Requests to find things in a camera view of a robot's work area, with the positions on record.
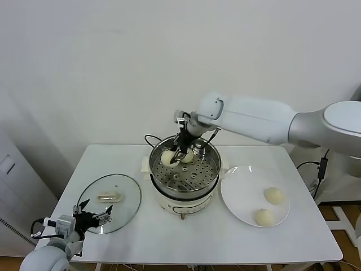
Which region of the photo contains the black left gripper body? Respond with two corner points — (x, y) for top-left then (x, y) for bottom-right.
(73, 211), (98, 239)

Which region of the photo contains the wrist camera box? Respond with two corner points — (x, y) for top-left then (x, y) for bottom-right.
(173, 110), (193, 124)
(44, 214), (76, 238)

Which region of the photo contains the round white plate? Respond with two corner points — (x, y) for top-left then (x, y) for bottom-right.
(220, 165), (290, 228)

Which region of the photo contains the cream electric cooker base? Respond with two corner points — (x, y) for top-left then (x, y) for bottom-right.
(140, 154), (230, 220)

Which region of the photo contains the perforated steel steamer basket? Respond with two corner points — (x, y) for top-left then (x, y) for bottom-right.
(148, 134), (221, 198)

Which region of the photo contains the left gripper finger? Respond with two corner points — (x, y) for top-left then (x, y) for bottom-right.
(94, 205), (114, 226)
(73, 199), (90, 214)

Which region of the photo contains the white steamed baozi bun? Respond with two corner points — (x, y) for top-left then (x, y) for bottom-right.
(263, 186), (284, 204)
(254, 208), (276, 228)
(161, 150), (180, 167)
(180, 150), (195, 164)

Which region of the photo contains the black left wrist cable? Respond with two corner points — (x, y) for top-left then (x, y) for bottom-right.
(30, 218), (47, 239)

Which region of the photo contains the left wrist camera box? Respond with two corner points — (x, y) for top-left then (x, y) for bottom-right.
(44, 214), (76, 238)

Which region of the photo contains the round glass pot lid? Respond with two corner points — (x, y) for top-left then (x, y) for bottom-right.
(76, 174), (142, 235)

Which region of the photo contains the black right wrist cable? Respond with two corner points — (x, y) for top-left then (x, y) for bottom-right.
(201, 127), (221, 147)

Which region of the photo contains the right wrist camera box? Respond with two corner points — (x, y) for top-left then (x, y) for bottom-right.
(173, 110), (193, 124)

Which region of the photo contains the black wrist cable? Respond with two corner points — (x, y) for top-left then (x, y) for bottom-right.
(30, 218), (47, 239)
(201, 127), (221, 147)

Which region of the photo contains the black cooker power cable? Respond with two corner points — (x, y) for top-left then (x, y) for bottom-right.
(144, 134), (162, 148)

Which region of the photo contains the black adapter power cable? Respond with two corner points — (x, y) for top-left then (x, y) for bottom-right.
(296, 148), (331, 199)

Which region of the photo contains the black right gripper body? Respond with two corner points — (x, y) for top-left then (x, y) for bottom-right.
(174, 128), (198, 153)

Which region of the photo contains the white cabinet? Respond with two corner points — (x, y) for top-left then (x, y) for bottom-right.
(0, 124), (59, 259)

